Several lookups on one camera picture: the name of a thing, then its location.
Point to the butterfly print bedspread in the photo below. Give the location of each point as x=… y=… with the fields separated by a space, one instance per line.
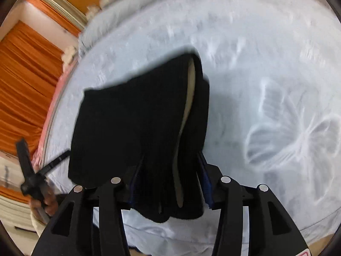
x=266 y=58

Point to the narrow orange curtain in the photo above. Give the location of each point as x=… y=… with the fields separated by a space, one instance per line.
x=56 y=10

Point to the pink seat mat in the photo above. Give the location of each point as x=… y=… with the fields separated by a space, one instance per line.
x=54 y=104

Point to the person's left hand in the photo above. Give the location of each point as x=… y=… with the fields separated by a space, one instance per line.
x=52 y=204

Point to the wide orange curtain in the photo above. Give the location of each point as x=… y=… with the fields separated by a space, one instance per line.
x=24 y=80

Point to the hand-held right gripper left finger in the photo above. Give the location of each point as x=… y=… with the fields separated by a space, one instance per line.
x=112 y=205

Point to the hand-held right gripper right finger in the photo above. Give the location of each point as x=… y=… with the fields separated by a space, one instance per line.
x=206 y=189

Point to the black pants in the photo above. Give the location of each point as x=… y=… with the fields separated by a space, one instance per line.
x=133 y=125

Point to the white flower-shaped cushion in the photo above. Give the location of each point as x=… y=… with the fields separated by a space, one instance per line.
x=69 y=54

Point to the white drawer cabinet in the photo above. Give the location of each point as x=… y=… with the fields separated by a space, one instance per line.
x=16 y=218

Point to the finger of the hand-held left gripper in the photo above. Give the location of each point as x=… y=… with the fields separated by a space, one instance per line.
x=56 y=162
x=25 y=160

